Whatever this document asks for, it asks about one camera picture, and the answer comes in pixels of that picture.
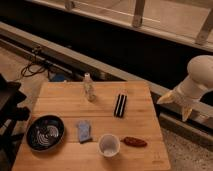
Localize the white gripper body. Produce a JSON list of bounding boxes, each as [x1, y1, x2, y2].
[[172, 86, 197, 108]]

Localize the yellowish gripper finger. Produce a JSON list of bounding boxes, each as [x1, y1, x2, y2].
[[157, 91, 174, 104], [182, 107, 192, 122]]

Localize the black white striped eraser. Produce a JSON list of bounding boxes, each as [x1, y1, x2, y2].
[[114, 94, 127, 118]]

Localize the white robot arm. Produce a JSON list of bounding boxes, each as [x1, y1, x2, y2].
[[157, 55, 213, 122]]

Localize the white ceramic cup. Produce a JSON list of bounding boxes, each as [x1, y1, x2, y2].
[[98, 134, 120, 158]]

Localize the brown oblong food item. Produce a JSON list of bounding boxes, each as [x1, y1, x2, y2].
[[122, 137, 147, 147]]

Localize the clear plastic bottle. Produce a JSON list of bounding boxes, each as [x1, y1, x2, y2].
[[83, 73, 95, 102]]

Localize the blue cloth piece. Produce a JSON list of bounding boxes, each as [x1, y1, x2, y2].
[[76, 120, 92, 143]]

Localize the blue object on floor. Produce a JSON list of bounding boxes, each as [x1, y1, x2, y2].
[[50, 74, 66, 82]]

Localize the dark patterned bowl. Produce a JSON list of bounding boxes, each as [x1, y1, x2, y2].
[[26, 115, 65, 152]]

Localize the black tripod stand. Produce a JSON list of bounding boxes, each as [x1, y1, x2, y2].
[[0, 73, 30, 163]]

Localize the black cable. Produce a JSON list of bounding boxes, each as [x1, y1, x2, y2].
[[20, 61, 51, 78]]

